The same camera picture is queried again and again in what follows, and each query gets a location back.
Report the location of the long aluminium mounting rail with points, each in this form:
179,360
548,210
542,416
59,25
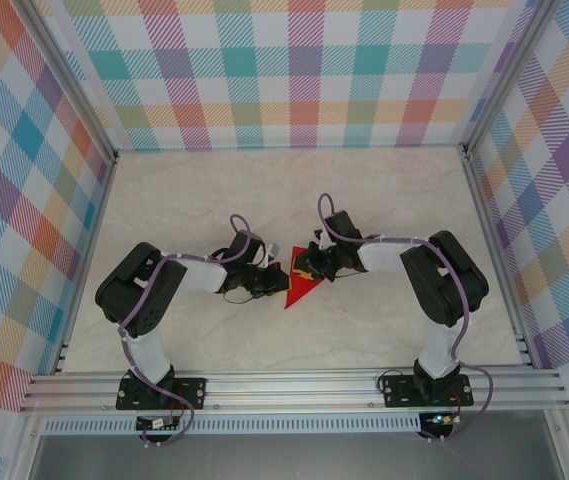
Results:
289,390

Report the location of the aluminium side rail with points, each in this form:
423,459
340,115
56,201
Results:
495,250
86,265

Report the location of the left small circuit board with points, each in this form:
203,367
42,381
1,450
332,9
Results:
156,424

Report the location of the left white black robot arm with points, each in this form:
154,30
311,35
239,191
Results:
149,350

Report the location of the aluminium frame post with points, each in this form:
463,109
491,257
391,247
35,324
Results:
506,75
71,82

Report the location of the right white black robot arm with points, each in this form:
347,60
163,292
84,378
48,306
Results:
429,280

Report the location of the red square paper sheet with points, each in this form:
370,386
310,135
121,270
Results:
299,295

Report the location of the small circuit board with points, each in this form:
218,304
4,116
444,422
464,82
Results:
441,419
156,424

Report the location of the right small circuit board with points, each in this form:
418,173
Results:
441,419

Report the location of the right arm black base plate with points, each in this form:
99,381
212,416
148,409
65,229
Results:
399,390

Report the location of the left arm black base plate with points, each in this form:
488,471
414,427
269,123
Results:
189,392

